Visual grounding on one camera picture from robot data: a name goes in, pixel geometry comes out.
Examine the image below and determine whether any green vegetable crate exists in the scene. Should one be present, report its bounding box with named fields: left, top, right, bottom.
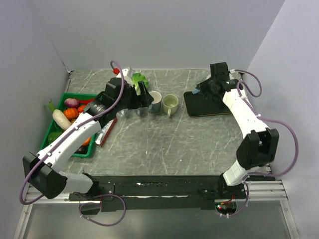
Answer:
left=39, top=92, right=100, bottom=158

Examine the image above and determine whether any orange pumpkin toy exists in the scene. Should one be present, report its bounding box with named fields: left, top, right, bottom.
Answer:
left=63, top=108, right=79, bottom=120

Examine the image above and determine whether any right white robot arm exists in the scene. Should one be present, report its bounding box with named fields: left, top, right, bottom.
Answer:
left=196, top=62, right=279, bottom=199

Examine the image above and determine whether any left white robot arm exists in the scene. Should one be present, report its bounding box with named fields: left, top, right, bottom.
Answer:
left=22, top=78, right=154, bottom=200

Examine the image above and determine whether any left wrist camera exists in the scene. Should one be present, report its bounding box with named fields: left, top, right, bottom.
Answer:
left=113, top=67, right=133, bottom=85

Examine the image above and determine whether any green bell pepper toy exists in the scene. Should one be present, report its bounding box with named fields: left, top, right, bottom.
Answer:
left=48, top=131, right=63, bottom=144

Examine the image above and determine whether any grey plastic measuring cup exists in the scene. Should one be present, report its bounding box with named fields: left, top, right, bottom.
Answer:
left=117, top=109, right=132, bottom=118

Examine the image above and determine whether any black gold-rimmed tray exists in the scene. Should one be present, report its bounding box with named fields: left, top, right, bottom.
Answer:
left=183, top=91, right=231, bottom=118

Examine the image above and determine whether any green lettuce toy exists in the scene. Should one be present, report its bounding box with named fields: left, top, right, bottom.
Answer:
left=132, top=72, right=149, bottom=91

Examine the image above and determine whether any red chili toy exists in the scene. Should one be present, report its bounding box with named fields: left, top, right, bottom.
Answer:
left=78, top=98, right=94, bottom=105

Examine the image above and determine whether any blue butterfly mug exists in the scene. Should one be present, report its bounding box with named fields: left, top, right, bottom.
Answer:
left=192, top=88, right=201, bottom=95

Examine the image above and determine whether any white radish toy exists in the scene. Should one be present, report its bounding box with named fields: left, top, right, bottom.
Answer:
left=52, top=109, right=71, bottom=130

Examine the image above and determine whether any red toothpaste box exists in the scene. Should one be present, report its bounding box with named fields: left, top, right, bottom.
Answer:
left=95, top=117, right=118, bottom=147

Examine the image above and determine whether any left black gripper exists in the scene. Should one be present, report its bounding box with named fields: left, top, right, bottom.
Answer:
left=115, top=81, right=154, bottom=112

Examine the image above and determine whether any grey-blue hexagonal mug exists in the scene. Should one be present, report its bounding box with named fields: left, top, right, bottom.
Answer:
left=149, top=91, right=162, bottom=114

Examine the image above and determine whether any orange carrot toy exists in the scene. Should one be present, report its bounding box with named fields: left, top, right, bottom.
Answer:
left=82, top=137, right=91, bottom=146

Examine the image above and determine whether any purple onion toy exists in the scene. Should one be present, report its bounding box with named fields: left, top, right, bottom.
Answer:
left=64, top=98, right=79, bottom=109

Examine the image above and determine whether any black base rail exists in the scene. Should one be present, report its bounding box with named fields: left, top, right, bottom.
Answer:
left=69, top=175, right=246, bottom=212

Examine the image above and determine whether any green ceramic mug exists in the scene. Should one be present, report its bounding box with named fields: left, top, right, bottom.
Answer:
left=162, top=95, right=179, bottom=117

